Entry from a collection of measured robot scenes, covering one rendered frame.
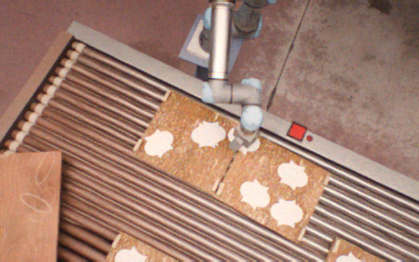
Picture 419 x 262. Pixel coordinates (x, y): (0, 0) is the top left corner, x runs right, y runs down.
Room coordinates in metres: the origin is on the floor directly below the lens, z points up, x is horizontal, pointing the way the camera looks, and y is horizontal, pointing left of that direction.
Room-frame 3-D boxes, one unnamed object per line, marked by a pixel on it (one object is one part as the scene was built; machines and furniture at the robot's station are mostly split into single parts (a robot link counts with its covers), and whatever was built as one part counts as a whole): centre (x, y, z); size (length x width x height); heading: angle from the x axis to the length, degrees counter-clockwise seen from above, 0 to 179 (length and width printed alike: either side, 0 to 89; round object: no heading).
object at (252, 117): (0.48, -0.13, 1.33); 0.09 x 0.08 x 0.11; 5
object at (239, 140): (0.46, -0.11, 1.18); 0.12 x 0.09 x 0.16; 141
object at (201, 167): (0.48, 0.10, 0.93); 0.41 x 0.35 x 0.02; 70
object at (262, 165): (0.33, -0.29, 0.93); 0.41 x 0.35 x 0.02; 69
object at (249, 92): (0.58, -0.10, 1.33); 0.11 x 0.11 x 0.08; 5
